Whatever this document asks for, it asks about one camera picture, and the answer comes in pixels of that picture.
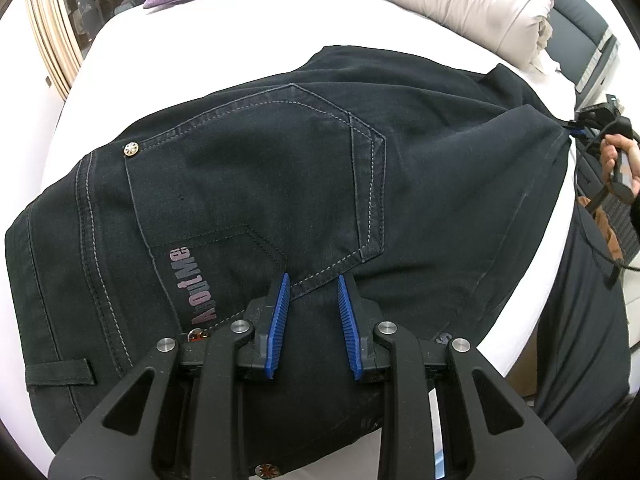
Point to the person's right hand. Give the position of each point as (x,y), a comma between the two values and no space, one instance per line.
(612,157)

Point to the grey upholstered headboard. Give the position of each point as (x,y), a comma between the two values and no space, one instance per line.
(580,25)

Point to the rolled beige duvet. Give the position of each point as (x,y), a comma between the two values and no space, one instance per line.
(465,5)

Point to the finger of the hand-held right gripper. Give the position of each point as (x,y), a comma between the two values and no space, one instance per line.
(576,133)

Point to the bed with white sheet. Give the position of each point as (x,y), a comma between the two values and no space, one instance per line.
(240,25)

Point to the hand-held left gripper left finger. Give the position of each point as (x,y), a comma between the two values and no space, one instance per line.
(277,330)

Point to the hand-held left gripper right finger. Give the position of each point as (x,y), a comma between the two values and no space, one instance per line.
(350,330)

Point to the person's dark trouser leg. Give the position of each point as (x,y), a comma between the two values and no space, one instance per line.
(585,320)

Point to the black denim pants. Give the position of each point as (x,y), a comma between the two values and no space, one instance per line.
(260,175)

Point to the beige curtain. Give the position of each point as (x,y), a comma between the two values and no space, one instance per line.
(50,20)

